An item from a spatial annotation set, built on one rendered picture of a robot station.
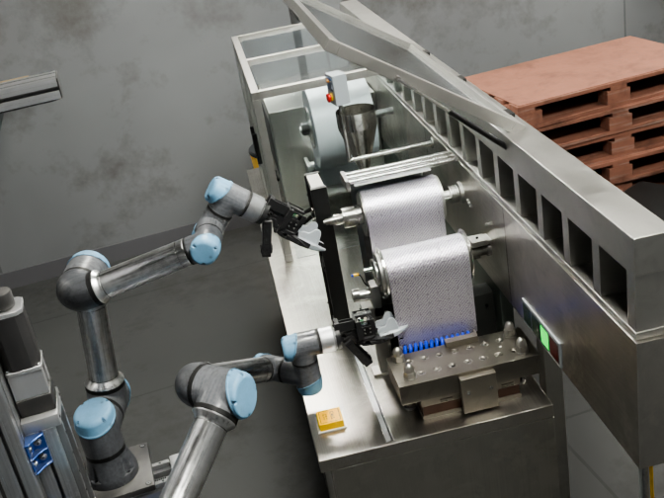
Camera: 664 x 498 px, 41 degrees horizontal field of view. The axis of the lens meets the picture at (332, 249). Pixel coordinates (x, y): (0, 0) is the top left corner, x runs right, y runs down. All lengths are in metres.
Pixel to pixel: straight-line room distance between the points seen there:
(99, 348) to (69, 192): 3.60
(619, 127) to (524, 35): 1.64
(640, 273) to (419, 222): 1.12
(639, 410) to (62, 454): 1.36
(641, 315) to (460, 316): 0.93
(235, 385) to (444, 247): 0.73
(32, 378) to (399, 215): 1.15
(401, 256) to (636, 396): 0.90
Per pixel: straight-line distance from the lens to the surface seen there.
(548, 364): 2.95
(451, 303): 2.57
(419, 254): 2.50
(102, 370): 2.68
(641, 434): 1.90
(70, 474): 2.37
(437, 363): 2.50
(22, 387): 2.27
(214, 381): 2.22
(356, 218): 2.70
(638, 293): 1.74
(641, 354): 1.79
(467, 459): 2.55
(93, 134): 6.07
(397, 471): 2.51
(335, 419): 2.53
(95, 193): 6.18
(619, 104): 5.33
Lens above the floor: 2.39
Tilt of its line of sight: 25 degrees down
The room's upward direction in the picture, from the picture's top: 10 degrees counter-clockwise
